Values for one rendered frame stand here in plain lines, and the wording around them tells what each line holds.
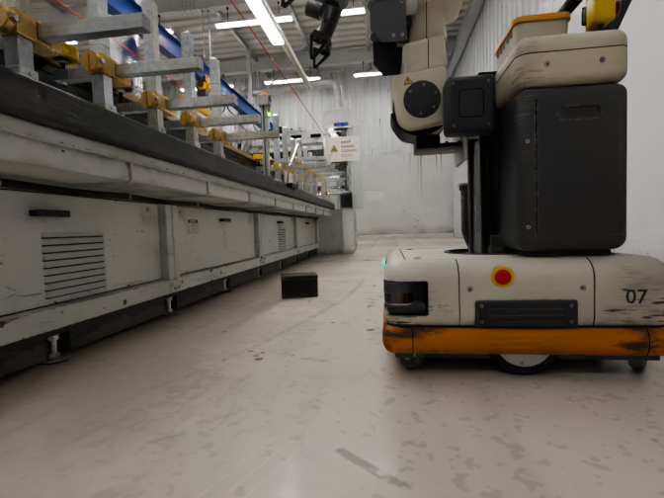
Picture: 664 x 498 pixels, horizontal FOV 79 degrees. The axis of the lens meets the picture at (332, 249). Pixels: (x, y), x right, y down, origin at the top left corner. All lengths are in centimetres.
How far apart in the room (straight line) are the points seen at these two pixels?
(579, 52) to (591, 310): 60
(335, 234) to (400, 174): 650
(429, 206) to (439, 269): 1095
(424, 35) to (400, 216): 1065
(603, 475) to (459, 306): 44
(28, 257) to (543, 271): 135
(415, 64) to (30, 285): 124
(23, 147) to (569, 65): 123
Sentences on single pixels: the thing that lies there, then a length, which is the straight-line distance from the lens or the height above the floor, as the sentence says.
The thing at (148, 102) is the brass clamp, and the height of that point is 79.
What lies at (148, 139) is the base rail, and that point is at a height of 66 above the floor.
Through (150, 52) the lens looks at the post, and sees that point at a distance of 157.
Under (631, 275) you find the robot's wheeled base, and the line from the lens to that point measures 113.
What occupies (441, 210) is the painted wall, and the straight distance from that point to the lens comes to 1198.
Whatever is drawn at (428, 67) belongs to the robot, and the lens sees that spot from 128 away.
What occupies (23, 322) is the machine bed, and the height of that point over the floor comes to 15.
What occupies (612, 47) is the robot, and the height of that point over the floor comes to 76.
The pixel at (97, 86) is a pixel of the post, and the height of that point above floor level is 77.
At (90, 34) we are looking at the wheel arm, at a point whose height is 80.
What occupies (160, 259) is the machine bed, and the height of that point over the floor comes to 26.
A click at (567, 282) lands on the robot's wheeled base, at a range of 108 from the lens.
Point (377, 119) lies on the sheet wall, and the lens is 1228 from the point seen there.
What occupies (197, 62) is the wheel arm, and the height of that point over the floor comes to 82.
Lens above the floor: 37
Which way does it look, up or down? 3 degrees down
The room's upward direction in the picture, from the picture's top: 2 degrees counter-clockwise
